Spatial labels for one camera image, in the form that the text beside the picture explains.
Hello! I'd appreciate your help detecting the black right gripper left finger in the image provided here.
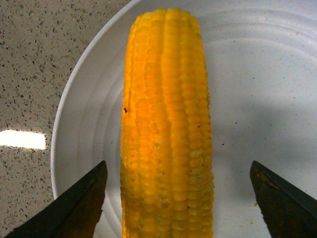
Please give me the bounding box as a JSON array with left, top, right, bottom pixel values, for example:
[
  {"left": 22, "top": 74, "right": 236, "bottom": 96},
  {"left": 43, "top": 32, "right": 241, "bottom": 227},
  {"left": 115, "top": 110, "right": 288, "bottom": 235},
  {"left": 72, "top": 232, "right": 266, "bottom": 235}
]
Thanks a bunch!
[{"left": 6, "top": 161, "right": 107, "bottom": 238}]

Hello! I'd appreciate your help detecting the yellow corn cob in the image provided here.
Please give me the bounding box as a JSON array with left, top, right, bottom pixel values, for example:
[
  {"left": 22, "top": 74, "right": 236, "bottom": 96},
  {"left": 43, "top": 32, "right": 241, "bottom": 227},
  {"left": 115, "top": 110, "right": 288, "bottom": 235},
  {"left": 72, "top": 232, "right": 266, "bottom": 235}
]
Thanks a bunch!
[{"left": 120, "top": 8, "right": 214, "bottom": 238}]

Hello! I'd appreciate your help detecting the light blue plastic plate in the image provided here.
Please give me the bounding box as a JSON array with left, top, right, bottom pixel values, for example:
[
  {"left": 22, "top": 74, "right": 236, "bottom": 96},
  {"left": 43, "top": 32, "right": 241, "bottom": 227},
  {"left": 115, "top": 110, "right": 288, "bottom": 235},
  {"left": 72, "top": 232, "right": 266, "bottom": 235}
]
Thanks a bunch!
[{"left": 51, "top": 0, "right": 317, "bottom": 238}]

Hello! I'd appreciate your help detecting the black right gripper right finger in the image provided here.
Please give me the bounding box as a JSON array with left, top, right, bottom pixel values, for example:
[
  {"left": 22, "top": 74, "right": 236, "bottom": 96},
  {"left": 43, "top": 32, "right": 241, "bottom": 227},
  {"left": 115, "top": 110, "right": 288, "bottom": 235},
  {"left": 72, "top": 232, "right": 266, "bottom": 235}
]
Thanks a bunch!
[{"left": 250, "top": 161, "right": 317, "bottom": 238}]

